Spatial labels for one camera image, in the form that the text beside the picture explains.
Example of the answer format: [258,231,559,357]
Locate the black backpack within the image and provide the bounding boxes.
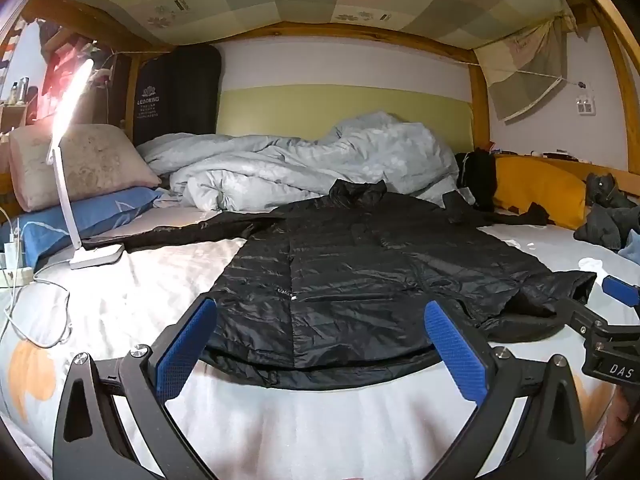
[454,149,498,211]

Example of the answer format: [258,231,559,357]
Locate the light grey duvet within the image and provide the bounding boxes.
[136,111,461,211]

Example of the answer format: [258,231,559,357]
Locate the blue pillow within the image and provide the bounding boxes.
[0,186,168,273]

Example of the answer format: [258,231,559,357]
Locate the hanging checkered cloth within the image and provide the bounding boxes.
[472,10,581,122]

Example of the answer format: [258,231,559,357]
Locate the pink pillow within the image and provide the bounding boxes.
[9,124,163,212]

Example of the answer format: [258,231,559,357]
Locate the white wall socket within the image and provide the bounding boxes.
[574,82,598,117]

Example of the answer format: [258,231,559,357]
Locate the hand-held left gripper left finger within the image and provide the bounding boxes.
[52,294,221,480]

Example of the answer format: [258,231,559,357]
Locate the wooden bed frame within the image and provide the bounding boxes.
[0,0,640,201]

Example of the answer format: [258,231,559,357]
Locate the black puffer jacket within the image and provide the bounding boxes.
[82,179,598,391]

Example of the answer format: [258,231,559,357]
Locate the white power strip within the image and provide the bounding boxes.
[0,266,35,289]

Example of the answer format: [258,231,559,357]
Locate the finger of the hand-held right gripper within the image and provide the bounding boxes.
[552,297,608,346]
[601,275,640,308]

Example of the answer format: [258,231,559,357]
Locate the light blue garment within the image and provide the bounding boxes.
[617,230,640,266]

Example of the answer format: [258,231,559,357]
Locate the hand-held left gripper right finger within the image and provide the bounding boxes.
[424,301,587,480]

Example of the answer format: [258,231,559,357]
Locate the white desk lamp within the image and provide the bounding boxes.
[46,57,126,271]

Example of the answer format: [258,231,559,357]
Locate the cardboard box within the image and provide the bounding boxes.
[0,101,38,133]

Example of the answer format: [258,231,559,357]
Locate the black printed storage bag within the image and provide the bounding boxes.
[132,44,222,147]

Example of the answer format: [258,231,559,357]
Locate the dark grey jeans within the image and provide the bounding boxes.
[574,172,640,251]

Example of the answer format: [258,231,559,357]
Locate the yellow cushion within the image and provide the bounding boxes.
[492,155,588,231]

